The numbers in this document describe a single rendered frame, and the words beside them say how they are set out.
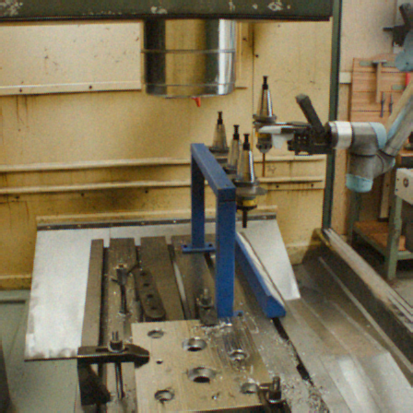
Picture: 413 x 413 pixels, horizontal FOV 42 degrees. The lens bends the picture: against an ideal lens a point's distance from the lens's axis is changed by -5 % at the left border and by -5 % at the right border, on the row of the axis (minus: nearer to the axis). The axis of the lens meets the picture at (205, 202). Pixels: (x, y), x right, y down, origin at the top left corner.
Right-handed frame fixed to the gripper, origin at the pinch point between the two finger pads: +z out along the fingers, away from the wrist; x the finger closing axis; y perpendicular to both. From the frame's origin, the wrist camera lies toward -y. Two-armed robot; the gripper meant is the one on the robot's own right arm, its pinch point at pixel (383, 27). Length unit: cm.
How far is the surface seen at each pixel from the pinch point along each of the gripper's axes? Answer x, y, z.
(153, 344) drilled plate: -140, 40, -91
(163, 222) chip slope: -104, 58, 5
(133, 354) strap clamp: -145, 38, -95
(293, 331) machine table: -106, 54, -86
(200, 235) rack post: -105, 49, -33
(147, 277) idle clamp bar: -130, 44, -57
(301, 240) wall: -54, 76, -9
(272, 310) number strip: -107, 52, -78
